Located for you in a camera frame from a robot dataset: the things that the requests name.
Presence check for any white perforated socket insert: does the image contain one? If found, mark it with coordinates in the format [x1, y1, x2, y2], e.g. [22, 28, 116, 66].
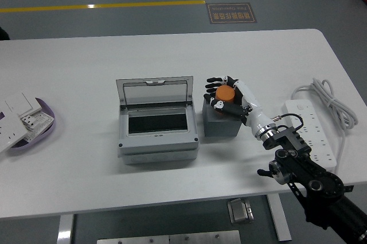
[18, 111, 55, 143]

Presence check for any grey metal base plate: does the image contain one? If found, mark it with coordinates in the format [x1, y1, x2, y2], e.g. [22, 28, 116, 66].
[96, 230, 241, 244]

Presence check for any orange cylinder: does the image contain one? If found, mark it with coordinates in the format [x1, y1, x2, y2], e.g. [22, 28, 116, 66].
[215, 84, 236, 116]

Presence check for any white power strip cord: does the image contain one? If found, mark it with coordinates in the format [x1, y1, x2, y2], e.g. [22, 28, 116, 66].
[291, 77, 359, 173]

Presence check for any brown floor sign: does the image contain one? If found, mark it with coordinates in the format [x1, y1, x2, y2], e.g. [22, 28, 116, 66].
[206, 2, 258, 25]

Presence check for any grey plastic junction box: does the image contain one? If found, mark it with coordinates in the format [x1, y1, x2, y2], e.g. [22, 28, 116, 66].
[116, 105, 200, 166]

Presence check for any yellow floor tape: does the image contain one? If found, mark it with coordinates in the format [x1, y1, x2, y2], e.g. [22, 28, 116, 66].
[0, 0, 206, 14]

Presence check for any large white wall panel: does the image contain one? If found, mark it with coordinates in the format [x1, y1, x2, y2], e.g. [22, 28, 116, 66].
[0, 103, 29, 154]

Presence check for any white rocker switch plate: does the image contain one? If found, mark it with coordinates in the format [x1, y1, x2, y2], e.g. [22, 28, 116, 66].
[5, 92, 42, 117]

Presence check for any white table leg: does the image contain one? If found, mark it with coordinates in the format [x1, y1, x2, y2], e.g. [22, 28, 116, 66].
[56, 214, 75, 244]
[267, 195, 292, 242]

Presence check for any white power strip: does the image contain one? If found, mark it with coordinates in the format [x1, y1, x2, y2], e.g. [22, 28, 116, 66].
[281, 99, 338, 175]

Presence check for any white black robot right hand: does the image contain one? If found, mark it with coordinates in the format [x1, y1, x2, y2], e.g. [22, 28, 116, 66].
[203, 75, 276, 138]

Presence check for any grey cube with round hole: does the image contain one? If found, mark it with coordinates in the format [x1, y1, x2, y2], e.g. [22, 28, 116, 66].
[202, 98, 241, 138]

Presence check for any purple plastic tray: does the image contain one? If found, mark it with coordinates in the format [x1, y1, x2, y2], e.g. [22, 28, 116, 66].
[6, 97, 56, 156]

